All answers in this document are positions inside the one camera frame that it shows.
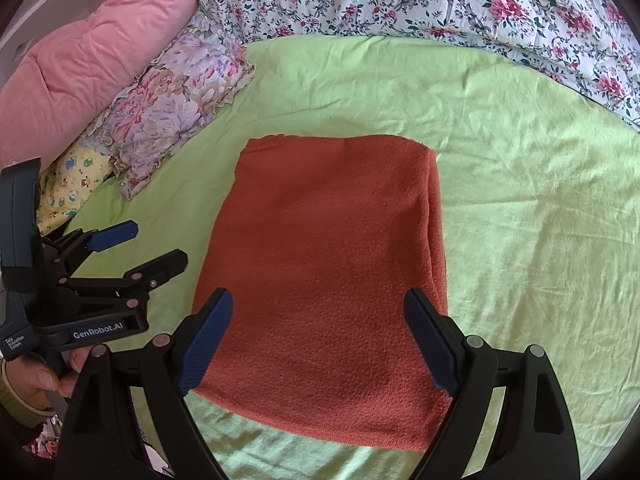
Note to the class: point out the white floral duvet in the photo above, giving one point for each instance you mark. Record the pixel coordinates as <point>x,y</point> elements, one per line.
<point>450,5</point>

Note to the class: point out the green bed sheet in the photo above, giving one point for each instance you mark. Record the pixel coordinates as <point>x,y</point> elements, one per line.
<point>525,220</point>

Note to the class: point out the purple floral pillow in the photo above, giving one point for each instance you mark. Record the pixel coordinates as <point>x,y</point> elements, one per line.
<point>165,110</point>

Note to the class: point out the pink pillow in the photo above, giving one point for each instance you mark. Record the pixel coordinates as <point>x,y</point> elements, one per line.
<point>85,60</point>

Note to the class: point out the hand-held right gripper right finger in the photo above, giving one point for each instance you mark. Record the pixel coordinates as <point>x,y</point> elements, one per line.
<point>431,342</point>

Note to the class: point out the orange knit sweater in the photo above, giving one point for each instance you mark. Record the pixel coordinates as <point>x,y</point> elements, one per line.
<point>320,270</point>

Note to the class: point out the person's left hand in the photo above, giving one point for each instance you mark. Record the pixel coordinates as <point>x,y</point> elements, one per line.
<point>30,380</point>

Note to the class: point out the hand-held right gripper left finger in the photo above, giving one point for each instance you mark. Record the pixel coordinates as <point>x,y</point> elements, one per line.
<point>207,342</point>

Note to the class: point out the person's left forearm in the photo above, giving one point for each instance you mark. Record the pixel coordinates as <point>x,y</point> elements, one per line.
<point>15,410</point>

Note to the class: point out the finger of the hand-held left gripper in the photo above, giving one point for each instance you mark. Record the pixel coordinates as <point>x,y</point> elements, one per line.
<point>115,235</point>
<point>160,265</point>

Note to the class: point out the dark floral printed cloth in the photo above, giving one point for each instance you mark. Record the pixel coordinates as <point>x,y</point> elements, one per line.
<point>45,442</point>

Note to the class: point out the yellow printed cloth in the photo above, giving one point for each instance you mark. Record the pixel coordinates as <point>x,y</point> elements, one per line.
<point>75,180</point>

